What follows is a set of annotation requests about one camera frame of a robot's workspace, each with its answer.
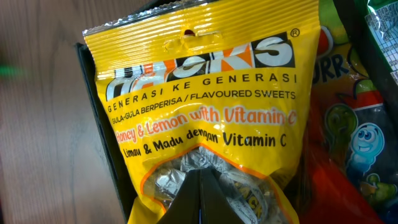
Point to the red snack bag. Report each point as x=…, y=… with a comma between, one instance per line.
x=326, y=195

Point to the yellow pistachio bag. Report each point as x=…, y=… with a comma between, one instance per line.
x=231, y=76

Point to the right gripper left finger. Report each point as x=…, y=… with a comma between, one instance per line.
x=185, y=209

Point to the black gift box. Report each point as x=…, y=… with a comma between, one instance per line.
x=177, y=169

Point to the green Haribo gummy bag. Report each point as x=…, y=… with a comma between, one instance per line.
x=359, y=135

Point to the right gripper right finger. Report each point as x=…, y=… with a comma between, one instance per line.
x=215, y=208

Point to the green red wafer bar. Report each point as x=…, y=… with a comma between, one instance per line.
x=380, y=16

